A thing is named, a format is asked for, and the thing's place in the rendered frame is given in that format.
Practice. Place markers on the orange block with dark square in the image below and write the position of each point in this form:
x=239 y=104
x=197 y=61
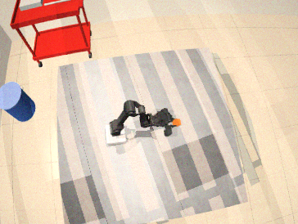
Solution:
x=177 y=122

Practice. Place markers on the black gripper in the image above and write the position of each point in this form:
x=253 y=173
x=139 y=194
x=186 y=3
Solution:
x=168 y=129

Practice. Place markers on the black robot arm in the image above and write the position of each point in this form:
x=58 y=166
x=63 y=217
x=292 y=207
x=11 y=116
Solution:
x=117 y=125

